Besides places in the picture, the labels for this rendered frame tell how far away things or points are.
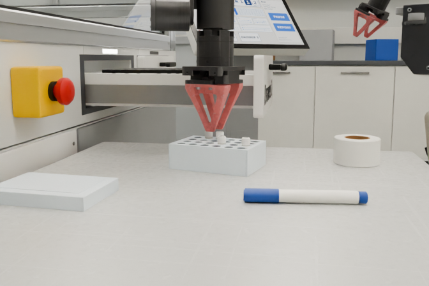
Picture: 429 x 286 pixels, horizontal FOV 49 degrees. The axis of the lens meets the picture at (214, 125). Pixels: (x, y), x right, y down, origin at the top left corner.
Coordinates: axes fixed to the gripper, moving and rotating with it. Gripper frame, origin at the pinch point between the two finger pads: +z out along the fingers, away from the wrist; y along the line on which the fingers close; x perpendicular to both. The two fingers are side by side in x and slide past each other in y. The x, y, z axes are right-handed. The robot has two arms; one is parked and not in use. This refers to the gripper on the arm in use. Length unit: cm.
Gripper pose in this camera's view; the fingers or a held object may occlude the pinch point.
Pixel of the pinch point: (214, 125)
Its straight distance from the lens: 74.5
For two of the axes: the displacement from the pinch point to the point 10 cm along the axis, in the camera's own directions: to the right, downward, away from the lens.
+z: -0.1, 9.9, 1.3
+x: 9.1, 0.6, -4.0
